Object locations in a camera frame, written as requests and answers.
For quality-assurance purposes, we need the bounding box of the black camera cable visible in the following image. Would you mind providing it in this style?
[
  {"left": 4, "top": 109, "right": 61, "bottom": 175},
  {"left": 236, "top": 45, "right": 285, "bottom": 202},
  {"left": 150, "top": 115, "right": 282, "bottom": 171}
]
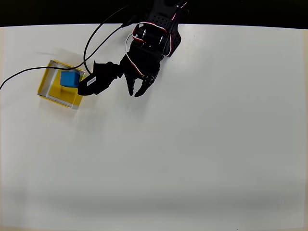
[{"left": 0, "top": 4, "right": 138, "bottom": 90}]

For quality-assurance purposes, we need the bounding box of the black perforated arm base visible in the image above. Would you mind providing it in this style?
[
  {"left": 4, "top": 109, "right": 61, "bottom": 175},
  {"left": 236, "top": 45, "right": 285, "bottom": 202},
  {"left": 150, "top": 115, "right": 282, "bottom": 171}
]
[{"left": 166, "top": 23, "right": 182, "bottom": 58}]

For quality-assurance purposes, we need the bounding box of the blue cube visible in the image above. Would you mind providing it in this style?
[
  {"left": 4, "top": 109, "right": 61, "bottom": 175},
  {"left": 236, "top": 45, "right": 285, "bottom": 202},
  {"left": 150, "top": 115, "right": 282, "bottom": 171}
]
[{"left": 60, "top": 70, "right": 80, "bottom": 89}]

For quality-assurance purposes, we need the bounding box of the yellow open box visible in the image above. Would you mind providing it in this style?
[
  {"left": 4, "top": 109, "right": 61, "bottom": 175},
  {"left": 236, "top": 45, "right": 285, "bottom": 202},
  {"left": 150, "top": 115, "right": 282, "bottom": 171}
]
[{"left": 37, "top": 59, "right": 87, "bottom": 111}]

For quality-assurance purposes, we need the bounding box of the black camera on gripper mount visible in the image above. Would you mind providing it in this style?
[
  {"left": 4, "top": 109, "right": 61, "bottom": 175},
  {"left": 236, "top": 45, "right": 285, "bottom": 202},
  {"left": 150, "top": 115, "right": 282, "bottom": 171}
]
[{"left": 77, "top": 60, "right": 125, "bottom": 97}]

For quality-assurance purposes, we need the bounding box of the white red servo wire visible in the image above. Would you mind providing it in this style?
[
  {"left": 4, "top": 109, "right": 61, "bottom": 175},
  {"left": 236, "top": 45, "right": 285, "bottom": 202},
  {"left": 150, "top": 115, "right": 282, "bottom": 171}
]
[{"left": 124, "top": 21, "right": 170, "bottom": 79}]

